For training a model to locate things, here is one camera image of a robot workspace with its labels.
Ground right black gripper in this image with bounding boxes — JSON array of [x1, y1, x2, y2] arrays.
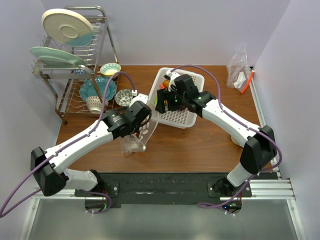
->
[[155, 86, 188, 114]]

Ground white perforated plastic basket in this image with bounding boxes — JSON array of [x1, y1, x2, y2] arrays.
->
[[148, 67, 205, 129]]

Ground clear polka dot zip bag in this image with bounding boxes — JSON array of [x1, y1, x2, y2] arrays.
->
[[120, 117, 158, 155]]

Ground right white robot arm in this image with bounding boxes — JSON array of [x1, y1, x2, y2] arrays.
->
[[155, 71, 277, 197]]

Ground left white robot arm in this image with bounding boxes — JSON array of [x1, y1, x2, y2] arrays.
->
[[30, 99, 152, 197]]

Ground clear bag with orange zipper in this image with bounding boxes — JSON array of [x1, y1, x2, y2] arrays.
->
[[226, 43, 255, 94]]

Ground grey leaf patterned bowl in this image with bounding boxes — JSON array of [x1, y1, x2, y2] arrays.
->
[[114, 89, 133, 107]]

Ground brown orange fruit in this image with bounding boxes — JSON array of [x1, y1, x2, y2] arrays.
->
[[162, 80, 170, 88]]

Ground brown patterned small bowl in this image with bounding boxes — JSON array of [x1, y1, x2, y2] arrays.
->
[[85, 96, 103, 114]]

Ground teal yellow patterned bowl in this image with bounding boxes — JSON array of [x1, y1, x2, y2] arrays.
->
[[100, 62, 122, 78]]

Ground teal scalloped plate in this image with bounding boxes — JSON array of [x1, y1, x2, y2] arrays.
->
[[79, 76, 117, 102]]

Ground cream ceramic mug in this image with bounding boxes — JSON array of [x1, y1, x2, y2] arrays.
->
[[230, 136, 242, 147]]

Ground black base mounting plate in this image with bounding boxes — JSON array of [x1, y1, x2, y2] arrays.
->
[[72, 171, 279, 210]]

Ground blue patterned small dish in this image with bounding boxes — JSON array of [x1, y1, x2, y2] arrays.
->
[[73, 69, 94, 74]]

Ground metal dish rack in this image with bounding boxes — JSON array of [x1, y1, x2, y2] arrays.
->
[[32, 5, 118, 125]]

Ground mint green plate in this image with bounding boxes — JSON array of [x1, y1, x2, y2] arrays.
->
[[29, 46, 87, 66]]

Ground cream and teal large plate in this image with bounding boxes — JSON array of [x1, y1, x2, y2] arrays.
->
[[41, 8, 95, 47]]

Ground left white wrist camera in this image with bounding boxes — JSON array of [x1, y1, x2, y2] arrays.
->
[[129, 90, 149, 106]]

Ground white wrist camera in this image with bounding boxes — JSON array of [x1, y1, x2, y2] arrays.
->
[[164, 69, 180, 86], [129, 90, 149, 106]]

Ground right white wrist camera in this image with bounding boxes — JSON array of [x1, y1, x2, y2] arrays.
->
[[164, 69, 180, 86]]

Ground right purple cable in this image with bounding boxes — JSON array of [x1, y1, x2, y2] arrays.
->
[[167, 64, 283, 212]]

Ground purple cable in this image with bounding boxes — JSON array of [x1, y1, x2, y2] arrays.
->
[[0, 71, 138, 218], [167, 64, 283, 212]]

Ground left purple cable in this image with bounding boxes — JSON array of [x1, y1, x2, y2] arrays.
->
[[0, 71, 138, 218]]

